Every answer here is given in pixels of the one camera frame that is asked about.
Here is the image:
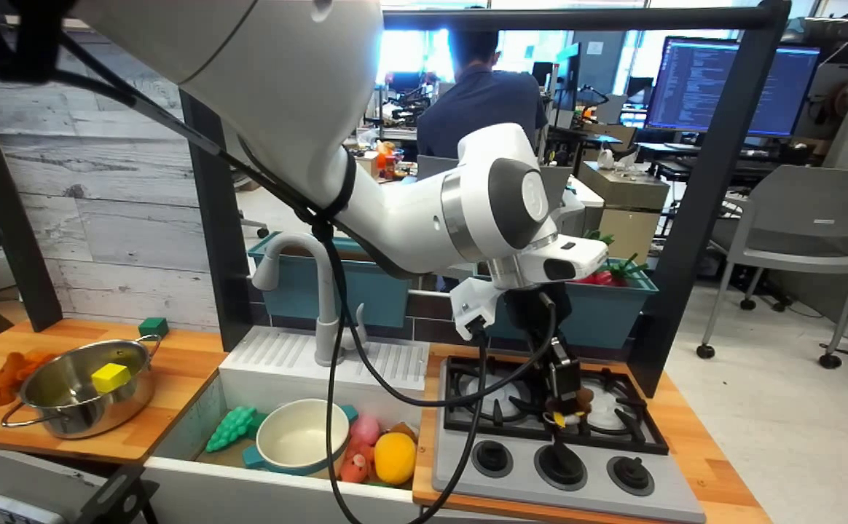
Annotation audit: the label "grey plastic chair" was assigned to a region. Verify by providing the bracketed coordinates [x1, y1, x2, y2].
[693, 164, 848, 372]

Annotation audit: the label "grey toy faucet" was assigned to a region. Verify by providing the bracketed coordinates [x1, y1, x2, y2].
[250, 231, 371, 371]

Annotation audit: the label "person in blue shirt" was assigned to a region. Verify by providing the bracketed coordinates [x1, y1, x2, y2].
[415, 26, 553, 164]

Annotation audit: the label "cardboard box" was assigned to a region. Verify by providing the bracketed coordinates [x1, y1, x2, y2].
[578, 157, 674, 269]

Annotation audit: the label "grey black toy stove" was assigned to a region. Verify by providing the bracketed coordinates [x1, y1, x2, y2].
[428, 356, 712, 524]

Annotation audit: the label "black kitchen frame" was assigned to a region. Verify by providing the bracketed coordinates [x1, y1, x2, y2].
[0, 0, 797, 401]

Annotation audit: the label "pink round toy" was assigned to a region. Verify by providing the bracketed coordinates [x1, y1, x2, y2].
[348, 415, 386, 452]

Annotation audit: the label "cream bowl teal handles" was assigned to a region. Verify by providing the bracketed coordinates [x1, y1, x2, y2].
[250, 397, 354, 477]

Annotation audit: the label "green knobbly toy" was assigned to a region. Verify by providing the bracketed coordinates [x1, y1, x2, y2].
[201, 401, 268, 458]

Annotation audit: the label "brown yellow plush toy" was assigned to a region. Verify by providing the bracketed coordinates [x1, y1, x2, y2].
[547, 385, 597, 435]

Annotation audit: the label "orange plush animal toy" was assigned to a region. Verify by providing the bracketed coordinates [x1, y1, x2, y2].
[0, 351, 58, 410]

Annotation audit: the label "white cabinet door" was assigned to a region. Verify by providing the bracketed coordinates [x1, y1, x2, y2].
[0, 441, 150, 524]

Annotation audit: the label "black cable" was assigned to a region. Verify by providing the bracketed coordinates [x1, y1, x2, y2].
[308, 220, 371, 524]
[409, 327, 498, 524]
[342, 285, 563, 410]

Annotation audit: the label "yellow cube block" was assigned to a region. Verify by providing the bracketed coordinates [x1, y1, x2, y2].
[87, 362, 138, 400]

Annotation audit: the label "computer monitor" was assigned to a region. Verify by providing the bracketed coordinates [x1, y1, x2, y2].
[641, 35, 824, 147]

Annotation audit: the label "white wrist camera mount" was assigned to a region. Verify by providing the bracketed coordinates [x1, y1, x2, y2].
[447, 276, 505, 343]

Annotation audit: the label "red plastic toy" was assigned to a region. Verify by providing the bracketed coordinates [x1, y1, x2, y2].
[578, 265, 620, 292]

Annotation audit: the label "wooden kitchen countertop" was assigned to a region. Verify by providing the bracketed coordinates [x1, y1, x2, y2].
[0, 316, 775, 524]

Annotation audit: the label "stainless steel pot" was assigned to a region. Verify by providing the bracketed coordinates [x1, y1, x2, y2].
[0, 333, 166, 442]

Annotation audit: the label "green leafy toy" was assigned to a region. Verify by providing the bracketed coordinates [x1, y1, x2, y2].
[603, 252, 654, 289]

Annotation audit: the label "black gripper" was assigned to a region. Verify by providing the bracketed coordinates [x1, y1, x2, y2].
[501, 281, 587, 400]

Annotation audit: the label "grey wood-look back panel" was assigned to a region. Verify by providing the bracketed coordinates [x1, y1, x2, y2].
[0, 26, 225, 335]

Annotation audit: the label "teal plastic bin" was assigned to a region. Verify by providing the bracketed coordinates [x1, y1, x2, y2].
[483, 265, 661, 356]

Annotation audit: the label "white toy sink unit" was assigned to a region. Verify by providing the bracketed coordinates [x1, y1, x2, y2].
[139, 324, 438, 524]

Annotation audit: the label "yellow ball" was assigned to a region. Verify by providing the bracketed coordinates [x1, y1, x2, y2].
[373, 429, 421, 490]

